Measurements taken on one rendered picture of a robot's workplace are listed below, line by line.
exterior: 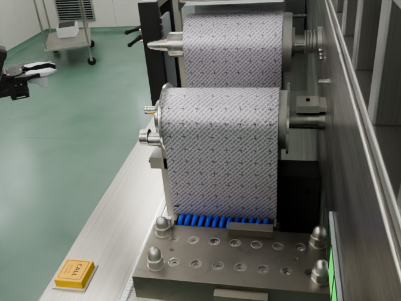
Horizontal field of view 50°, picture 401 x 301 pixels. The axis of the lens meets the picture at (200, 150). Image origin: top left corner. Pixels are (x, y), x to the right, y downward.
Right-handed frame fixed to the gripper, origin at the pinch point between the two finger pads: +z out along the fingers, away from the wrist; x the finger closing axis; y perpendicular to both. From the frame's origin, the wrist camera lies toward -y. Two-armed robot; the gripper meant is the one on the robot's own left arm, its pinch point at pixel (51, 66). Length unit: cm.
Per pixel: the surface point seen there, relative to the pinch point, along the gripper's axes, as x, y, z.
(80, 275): 65, 23, -7
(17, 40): -506, 182, -25
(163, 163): 56, 4, 18
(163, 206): 46, 28, 19
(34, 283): -27, 129, -34
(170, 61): 21.9, -4.6, 32.4
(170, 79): 24.4, 0.0, 31.2
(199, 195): 68, 6, 22
